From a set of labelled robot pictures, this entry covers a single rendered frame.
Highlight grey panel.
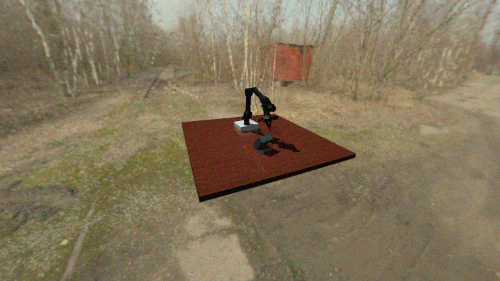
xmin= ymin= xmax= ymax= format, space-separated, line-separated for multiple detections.
xmin=253 ymin=133 xmax=273 ymax=154

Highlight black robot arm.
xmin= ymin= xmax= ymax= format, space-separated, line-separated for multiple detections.
xmin=242 ymin=87 xmax=276 ymax=125

